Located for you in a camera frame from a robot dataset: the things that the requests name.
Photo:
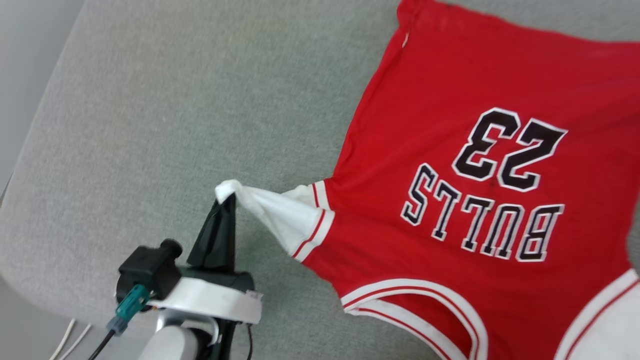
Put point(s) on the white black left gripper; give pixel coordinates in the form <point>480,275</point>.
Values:
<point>210,297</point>

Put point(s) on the red Bulls 23 jersey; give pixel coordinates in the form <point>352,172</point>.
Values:
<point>450,150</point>

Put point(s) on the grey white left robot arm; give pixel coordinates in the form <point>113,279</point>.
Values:
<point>175,345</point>

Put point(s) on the grey fabric sofa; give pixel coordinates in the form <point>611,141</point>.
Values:
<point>160,115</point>

